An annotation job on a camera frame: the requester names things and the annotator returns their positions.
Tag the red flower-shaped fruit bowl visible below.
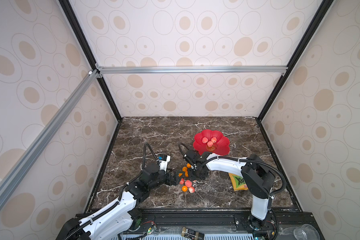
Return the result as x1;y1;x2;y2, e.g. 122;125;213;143
193;130;230;156

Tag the clear plastic cup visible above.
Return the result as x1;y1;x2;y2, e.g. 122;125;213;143
293;224;320;240

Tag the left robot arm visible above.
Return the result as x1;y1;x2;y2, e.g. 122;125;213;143
56;143;180;240

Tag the yellow snack bag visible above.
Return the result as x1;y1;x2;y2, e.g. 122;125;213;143
229;173;249;191

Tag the dark glass bottle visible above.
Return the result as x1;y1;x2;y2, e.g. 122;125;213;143
181;227;205;240

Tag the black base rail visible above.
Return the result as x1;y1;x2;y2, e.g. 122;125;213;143
66;209;325;240

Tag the diagonal aluminium frame bar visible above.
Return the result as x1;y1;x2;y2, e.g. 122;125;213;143
0;69;99;211

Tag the horizontal aluminium frame bar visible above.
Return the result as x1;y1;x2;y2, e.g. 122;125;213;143
98;66;288;75

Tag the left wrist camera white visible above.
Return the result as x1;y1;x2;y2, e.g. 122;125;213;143
157;154;171;172

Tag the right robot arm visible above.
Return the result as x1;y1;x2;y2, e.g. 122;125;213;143
178;143;287;231

